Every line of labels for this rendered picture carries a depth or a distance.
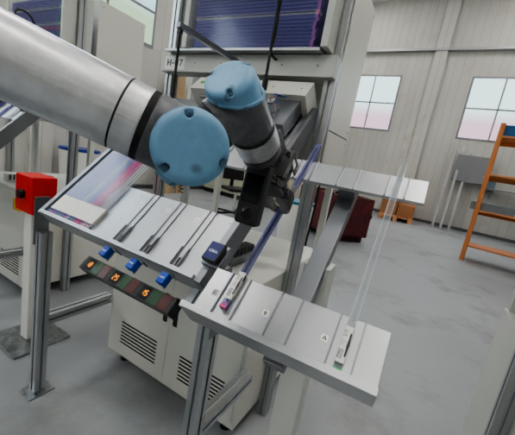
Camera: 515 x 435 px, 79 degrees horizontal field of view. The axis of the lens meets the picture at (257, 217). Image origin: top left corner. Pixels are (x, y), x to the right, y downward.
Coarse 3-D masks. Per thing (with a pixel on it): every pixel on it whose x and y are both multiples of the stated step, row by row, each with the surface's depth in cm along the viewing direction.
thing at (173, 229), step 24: (144, 192) 100; (120, 216) 95; (144, 216) 93; (168, 216) 90; (192, 216) 88; (216, 216) 86; (120, 240) 88; (144, 240) 86; (168, 240) 84; (192, 240) 82; (216, 240) 81; (192, 264) 77
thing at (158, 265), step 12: (48, 216) 100; (72, 228) 96; (84, 228) 92; (96, 240) 93; (108, 240) 86; (120, 252) 89; (132, 252) 82; (144, 264) 85; (156, 264) 79; (168, 264) 76; (180, 276) 76; (192, 276) 72
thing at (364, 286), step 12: (396, 180) 71; (396, 192) 68; (384, 216) 65; (384, 228) 63; (372, 252) 60; (372, 264) 58; (360, 288) 55; (360, 300) 54; (360, 312) 53; (348, 324) 52
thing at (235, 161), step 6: (180, 102) 134; (186, 102) 133; (192, 102) 132; (300, 120) 106; (294, 132) 103; (288, 138) 101; (234, 150) 104; (234, 156) 102; (228, 162) 100; (234, 162) 100; (240, 162) 99; (234, 168) 99; (240, 168) 97; (246, 168) 96
